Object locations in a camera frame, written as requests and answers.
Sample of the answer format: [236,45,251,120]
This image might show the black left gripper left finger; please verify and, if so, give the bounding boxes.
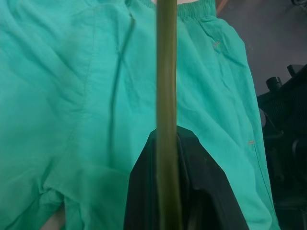
[123,128,158,230]

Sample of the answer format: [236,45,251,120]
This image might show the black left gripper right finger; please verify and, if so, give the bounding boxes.
[177,126,248,230]

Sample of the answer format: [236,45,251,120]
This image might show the teal green shorts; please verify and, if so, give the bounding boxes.
[0,0,281,230]

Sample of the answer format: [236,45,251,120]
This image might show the black ribbed machine housing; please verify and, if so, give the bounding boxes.
[256,63,307,230]

